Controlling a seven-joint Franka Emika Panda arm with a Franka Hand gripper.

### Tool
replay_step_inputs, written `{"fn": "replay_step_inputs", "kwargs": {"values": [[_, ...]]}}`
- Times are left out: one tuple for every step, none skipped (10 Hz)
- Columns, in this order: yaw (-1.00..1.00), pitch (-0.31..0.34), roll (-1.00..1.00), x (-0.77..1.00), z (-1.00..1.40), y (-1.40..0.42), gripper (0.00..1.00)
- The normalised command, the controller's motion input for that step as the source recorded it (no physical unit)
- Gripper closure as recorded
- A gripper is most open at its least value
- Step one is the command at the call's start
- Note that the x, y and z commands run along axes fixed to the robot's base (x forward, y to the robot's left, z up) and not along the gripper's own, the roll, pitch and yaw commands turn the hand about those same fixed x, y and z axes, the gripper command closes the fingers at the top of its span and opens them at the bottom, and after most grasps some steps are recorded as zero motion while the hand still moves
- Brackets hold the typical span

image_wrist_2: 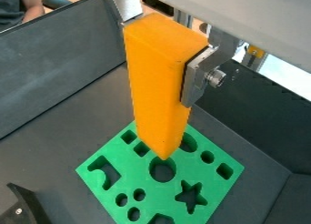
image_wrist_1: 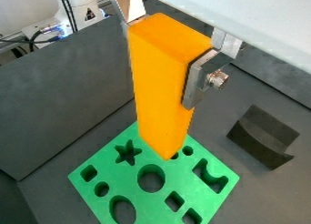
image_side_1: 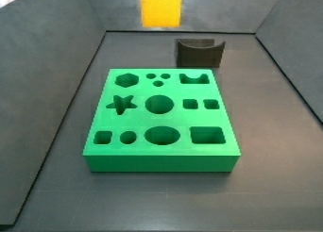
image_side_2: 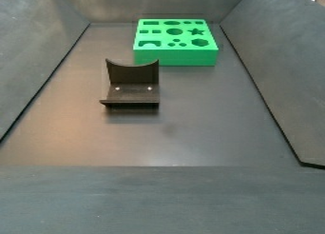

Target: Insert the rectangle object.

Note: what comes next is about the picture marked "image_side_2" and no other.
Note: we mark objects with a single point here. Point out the green shape sorter block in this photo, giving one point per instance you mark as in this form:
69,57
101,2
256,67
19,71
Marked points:
178,42

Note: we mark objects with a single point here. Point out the black curved holder stand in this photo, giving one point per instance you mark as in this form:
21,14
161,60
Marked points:
134,84

